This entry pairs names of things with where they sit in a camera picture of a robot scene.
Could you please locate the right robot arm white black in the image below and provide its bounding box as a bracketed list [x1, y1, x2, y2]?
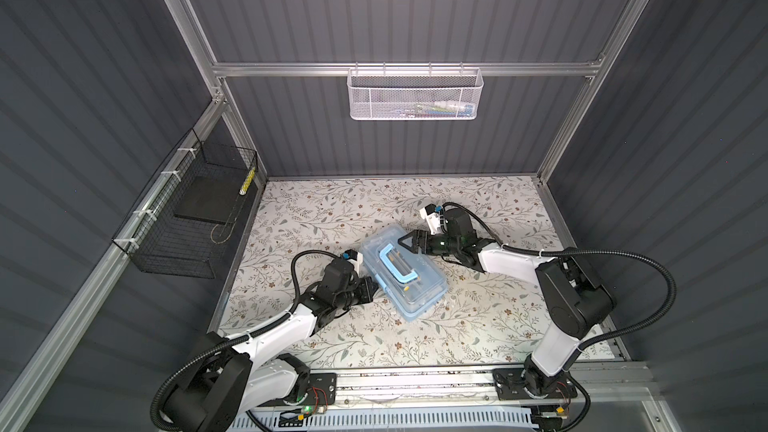
[398, 202, 677, 398]

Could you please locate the floral table mat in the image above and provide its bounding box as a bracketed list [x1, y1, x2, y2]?
[203, 175, 619, 373]

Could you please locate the light blue plastic tool box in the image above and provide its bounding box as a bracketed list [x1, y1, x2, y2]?
[359, 224, 449, 322]

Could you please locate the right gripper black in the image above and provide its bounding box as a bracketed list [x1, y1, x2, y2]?
[398, 232, 460, 258]

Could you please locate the white wire mesh basket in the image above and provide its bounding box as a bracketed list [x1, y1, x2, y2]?
[346, 67, 484, 121]

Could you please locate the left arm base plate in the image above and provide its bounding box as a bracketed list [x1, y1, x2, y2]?
[278, 372, 338, 406]

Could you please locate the black wire mesh basket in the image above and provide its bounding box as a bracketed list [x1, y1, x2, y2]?
[113, 130, 259, 280]

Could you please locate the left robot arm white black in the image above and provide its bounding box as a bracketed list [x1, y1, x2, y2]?
[149, 250, 379, 431]

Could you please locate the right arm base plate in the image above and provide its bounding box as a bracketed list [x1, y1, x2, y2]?
[491, 367, 579, 402]

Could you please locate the white slotted cable duct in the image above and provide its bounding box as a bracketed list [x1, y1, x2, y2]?
[229, 406, 540, 431]

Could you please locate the yellow marker in black basket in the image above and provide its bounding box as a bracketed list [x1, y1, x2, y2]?
[239, 167, 256, 196]

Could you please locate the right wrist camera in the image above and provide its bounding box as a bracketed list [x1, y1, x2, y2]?
[419, 204, 444, 235]

